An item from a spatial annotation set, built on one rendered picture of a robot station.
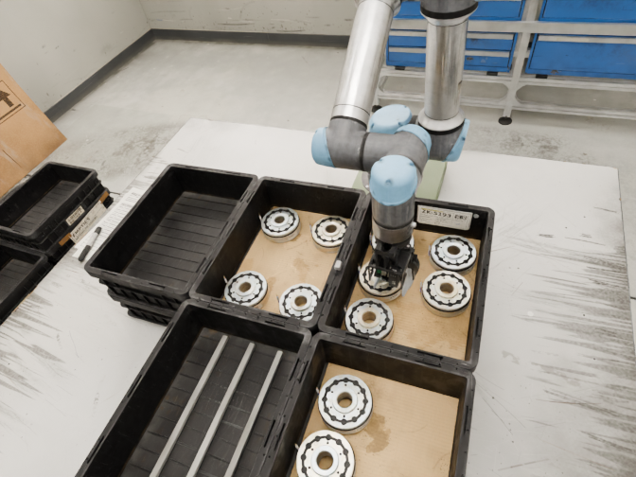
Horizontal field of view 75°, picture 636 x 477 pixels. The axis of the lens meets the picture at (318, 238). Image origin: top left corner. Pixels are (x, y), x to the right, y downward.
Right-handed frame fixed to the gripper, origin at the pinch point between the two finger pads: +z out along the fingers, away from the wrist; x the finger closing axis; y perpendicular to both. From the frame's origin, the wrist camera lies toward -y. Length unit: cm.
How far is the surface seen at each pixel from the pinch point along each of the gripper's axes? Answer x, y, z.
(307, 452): -3.2, 40.3, -1.2
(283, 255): -29.6, 0.3, 1.9
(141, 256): -67, 13, 2
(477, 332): 18.9, 10.9, -7.7
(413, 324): 6.5, 8.0, 2.0
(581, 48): 38, -194, 38
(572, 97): 45, -227, 85
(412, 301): 4.7, 2.6, 2.0
